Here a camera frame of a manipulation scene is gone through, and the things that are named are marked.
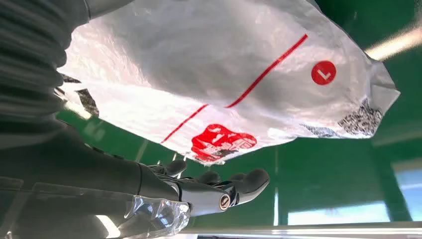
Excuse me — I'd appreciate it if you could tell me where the green conveyor belt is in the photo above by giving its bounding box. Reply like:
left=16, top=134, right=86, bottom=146
left=56, top=0, right=422, bottom=228

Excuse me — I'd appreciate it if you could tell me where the aluminium conveyor frame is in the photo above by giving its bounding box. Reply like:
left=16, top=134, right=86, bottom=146
left=181, top=223, right=422, bottom=239

